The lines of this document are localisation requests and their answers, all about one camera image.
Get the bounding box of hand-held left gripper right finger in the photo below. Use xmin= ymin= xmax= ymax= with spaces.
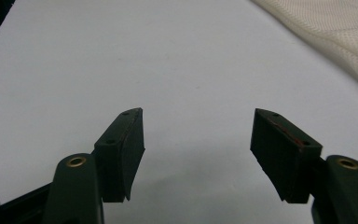
xmin=250 ymin=107 xmax=324 ymax=204

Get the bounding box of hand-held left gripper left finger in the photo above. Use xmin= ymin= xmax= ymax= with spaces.
xmin=93 ymin=107 xmax=146 ymax=203

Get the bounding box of cream mesh zipper bag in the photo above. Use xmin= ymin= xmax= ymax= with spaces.
xmin=251 ymin=0 xmax=358 ymax=96

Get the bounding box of white board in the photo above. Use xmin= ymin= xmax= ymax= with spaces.
xmin=0 ymin=0 xmax=358 ymax=224

